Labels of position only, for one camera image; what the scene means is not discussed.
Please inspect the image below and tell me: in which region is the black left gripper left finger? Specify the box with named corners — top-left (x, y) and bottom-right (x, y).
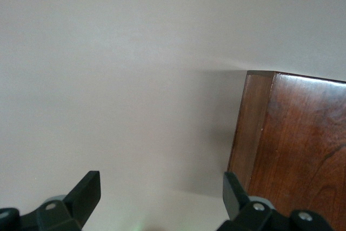
top-left (0, 170), bottom-right (101, 231)

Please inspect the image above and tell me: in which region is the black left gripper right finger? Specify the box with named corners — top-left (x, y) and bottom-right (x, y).
top-left (217, 171), bottom-right (335, 231)

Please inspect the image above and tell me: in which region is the dark wooden drawer cabinet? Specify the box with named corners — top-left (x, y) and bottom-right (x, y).
top-left (227, 70), bottom-right (346, 231)

